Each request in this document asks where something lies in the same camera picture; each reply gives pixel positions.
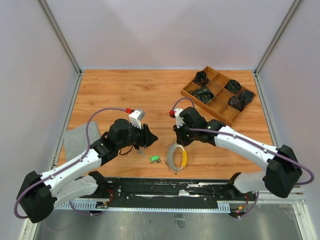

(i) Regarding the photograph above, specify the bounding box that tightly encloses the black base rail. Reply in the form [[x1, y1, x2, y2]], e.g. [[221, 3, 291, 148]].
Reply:
[[88, 177, 256, 211]]

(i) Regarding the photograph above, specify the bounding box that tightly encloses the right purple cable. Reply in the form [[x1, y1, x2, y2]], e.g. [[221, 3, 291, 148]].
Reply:
[[169, 97, 315, 186]]

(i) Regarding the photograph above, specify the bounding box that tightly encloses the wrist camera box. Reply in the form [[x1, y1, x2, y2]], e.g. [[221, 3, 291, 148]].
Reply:
[[174, 108, 185, 128], [128, 109, 145, 129]]

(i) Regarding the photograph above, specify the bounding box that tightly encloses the rolled dark tie top-right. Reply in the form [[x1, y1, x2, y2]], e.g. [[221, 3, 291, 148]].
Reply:
[[224, 79, 242, 95]]

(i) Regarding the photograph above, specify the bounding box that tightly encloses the rolled dark tie top-left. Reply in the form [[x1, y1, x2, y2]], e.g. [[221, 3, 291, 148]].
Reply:
[[192, 71, 209, 87]]

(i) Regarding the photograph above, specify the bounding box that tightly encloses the grey felt pad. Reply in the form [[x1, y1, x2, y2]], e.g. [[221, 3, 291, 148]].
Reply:
[[63, 121, 101, 162]]

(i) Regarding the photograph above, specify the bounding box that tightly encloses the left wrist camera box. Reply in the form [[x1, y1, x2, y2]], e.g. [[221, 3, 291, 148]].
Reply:
[[128, 109, 145, 129]]

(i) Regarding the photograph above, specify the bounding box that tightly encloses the green tagged key lower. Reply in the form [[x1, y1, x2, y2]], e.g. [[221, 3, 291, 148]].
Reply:
[[149, 155, 161, 164]]

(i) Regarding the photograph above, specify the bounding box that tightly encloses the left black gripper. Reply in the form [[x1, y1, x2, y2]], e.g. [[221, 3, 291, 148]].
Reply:
[[117, 120, 159, 150]]

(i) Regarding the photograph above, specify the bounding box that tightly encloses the rolled dark tie front-left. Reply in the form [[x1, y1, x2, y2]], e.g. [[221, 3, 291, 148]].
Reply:
[[188, 86, 215, 104]]

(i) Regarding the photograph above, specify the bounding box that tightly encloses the wooden compartment tray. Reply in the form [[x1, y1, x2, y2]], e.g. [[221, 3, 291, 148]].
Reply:
[[180, 66, 261, 126]]

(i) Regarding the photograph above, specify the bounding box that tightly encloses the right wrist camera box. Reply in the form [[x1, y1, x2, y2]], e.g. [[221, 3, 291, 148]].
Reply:
[[174, 108, 185, 128]]

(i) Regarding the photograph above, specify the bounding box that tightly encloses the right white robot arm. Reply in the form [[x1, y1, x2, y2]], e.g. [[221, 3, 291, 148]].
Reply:
[[169, 107, 302, 200]]

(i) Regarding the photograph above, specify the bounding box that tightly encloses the purple cable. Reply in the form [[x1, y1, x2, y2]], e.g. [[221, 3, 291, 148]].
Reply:
[[13, 107, 132, 220], [169, 97, 315, 186]]

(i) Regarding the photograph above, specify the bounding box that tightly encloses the rolled dark tie right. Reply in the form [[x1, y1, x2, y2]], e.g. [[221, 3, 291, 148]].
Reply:
[[228, 89, 255, 112]]

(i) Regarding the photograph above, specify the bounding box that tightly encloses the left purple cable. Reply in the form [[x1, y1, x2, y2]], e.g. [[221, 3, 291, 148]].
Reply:
[[13, 107, 132, 220]]

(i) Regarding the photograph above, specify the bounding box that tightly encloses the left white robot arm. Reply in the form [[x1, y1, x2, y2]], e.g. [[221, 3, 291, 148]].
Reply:
[[14, 118, 158, 223]]

